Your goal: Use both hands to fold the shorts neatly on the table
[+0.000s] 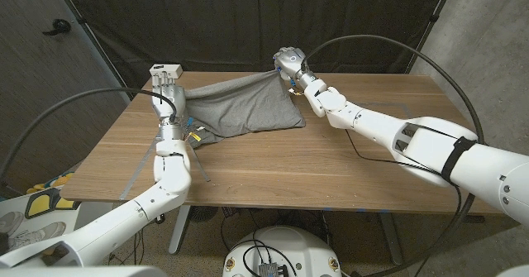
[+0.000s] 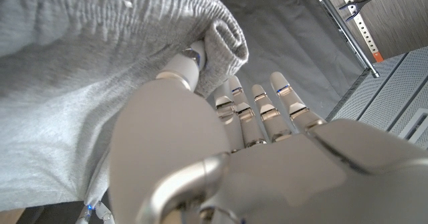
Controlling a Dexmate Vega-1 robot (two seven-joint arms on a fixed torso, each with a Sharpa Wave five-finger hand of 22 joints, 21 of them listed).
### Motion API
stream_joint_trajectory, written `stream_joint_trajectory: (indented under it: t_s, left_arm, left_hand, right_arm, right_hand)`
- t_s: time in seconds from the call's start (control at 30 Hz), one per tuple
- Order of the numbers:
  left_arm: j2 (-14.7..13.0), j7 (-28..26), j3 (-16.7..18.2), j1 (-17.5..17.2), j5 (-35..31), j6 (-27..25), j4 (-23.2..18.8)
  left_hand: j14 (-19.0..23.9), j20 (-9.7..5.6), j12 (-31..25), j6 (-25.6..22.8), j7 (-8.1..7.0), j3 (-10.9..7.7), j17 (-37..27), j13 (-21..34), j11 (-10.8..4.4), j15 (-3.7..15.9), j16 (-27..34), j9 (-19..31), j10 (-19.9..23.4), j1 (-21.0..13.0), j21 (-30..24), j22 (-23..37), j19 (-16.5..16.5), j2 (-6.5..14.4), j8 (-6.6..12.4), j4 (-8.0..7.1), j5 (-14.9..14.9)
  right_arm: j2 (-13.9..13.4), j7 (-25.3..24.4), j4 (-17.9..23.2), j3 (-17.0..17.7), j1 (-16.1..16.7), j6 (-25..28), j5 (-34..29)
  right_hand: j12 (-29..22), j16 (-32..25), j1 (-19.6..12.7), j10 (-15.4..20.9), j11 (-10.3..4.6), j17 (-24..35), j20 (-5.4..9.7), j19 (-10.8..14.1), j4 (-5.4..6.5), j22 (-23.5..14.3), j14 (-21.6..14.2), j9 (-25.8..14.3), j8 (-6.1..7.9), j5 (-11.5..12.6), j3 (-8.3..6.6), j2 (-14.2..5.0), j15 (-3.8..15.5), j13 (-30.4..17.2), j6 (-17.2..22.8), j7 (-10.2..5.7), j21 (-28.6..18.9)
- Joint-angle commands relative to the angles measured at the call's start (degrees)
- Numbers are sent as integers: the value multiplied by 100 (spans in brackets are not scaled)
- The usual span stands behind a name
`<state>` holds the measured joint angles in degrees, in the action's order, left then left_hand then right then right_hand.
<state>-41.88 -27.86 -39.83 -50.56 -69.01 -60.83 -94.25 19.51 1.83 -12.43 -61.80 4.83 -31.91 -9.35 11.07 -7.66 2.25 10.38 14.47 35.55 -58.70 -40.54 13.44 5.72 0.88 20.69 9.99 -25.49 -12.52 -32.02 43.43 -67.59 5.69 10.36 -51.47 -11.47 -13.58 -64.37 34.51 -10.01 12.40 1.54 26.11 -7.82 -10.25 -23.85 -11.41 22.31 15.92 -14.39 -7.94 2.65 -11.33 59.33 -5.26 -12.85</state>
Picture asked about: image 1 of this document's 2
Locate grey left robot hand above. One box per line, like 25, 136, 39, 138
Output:
150, 71, 187, 122

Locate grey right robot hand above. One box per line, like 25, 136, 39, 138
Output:
273, 46, 310, 83

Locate grey shorts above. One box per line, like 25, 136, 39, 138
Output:
181, 69, 307, 183

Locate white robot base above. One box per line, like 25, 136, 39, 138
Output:
222, 226, 343, 277

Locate white power strip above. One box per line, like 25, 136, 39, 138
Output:
149, 64, 183, 80

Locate black backdrop curtain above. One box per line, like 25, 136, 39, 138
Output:
57, 0, 455, 98

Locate black backdrop stand pole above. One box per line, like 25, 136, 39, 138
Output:
51, 0, 134, 101
406, 0, 458, 74

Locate black round fan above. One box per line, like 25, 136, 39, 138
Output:
188, 205, 219, 222

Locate white table leg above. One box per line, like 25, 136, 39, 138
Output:
168, 204, 192, 256

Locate yellow teal floor object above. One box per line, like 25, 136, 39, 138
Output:
26, 171, 75, 195

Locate dark brown door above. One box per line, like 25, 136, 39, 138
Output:
0, 0, 127, 198

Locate white shoe print board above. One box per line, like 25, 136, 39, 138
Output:
0, 187, 82, 257

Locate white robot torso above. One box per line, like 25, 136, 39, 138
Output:
0, 265, 169, 277

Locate grey electronics box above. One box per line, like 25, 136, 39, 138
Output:
258, 262, 289, 277

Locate grey table leg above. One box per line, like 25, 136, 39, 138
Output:
378, 213, 405, 266

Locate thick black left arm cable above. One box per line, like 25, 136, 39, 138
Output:
0, 86, 179, 183

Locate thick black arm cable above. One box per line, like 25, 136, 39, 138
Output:
0, 86, 179, 183
303, 34, 484, 277

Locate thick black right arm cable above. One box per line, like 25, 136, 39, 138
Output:
303, 34, 484, 277

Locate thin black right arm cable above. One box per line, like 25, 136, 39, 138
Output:
344, 128, 464, 228

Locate black door handle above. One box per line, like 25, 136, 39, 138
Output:
42, 18, 72, 36

